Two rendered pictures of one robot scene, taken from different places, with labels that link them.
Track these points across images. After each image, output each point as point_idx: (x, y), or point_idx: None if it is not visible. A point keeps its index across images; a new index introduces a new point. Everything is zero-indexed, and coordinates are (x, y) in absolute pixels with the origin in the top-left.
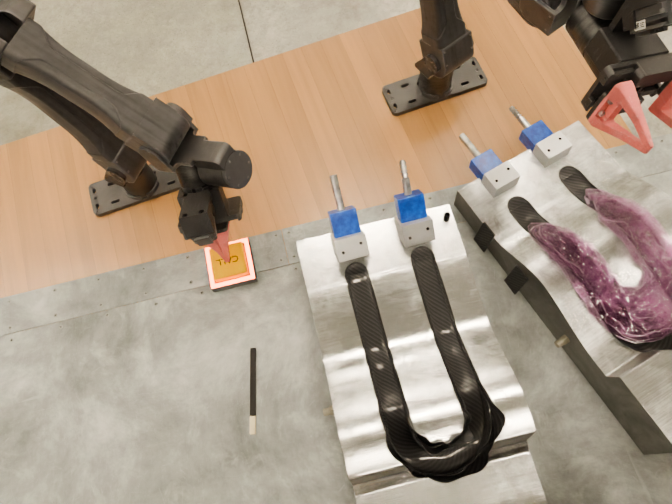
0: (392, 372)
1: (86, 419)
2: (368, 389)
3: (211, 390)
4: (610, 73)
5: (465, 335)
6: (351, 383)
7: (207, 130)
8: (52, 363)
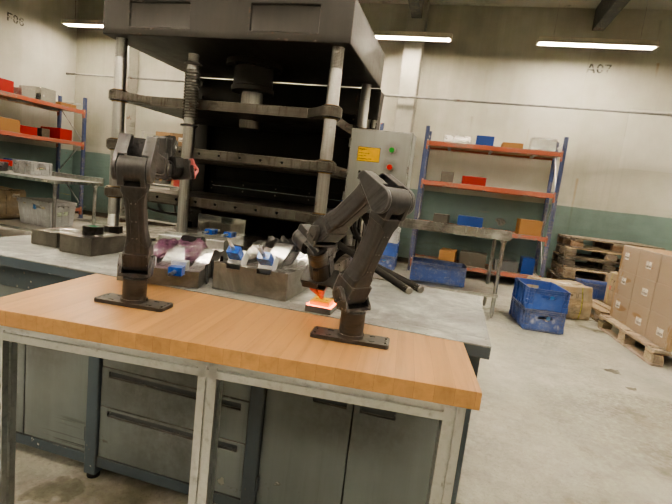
0: (287, 258)
1: (418, 311)
2: (299, 256)
3: None
4: (189, 159)
5: (253, 256)
6: (303, 259)
7: (286, 338)
8: (432, 322)
